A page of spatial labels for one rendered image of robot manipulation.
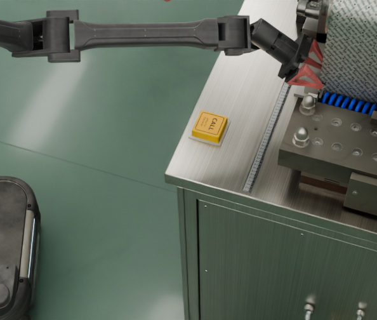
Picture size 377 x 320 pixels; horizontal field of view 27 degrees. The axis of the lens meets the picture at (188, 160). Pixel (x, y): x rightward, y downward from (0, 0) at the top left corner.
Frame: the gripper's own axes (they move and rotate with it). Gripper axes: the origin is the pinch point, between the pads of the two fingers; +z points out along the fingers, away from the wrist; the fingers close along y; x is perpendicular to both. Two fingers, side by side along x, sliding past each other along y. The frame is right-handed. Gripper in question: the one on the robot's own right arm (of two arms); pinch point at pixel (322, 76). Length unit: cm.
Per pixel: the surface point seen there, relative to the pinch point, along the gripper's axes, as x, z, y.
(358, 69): 8.6, 3.8, 0.5
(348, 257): -18.2, 29.8, 25.8
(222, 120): -23.7, -10.5, 7.6
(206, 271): -61, 14, 25
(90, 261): -127, -2, 9
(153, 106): -128, -5, -64
